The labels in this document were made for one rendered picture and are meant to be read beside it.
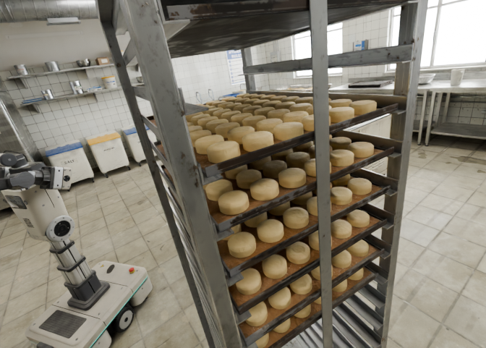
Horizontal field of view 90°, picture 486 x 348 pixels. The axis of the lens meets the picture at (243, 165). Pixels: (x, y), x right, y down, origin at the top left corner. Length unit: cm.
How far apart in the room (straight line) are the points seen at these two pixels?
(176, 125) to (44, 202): 155
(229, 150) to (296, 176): 15
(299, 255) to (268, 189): 19
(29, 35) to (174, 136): 556
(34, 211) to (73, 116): 408
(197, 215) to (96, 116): 548
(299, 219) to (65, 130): 548
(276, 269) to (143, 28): 44
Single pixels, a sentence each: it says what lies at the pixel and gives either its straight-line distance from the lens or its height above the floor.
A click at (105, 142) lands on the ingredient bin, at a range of 516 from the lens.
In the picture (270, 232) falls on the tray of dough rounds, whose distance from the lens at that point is 46.
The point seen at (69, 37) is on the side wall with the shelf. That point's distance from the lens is 581.
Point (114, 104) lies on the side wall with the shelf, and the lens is 578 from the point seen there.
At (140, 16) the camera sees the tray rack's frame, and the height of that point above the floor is 167.
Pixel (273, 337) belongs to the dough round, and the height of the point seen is 104.
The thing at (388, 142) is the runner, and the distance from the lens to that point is 61.
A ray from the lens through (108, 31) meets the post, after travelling 90.
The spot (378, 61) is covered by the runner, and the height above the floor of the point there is 158.
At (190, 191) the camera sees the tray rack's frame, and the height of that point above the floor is 149.
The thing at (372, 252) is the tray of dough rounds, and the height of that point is 113.
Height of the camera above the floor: 162
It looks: 23 degrees down
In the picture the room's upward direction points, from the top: 10 degrees counter-clockwise
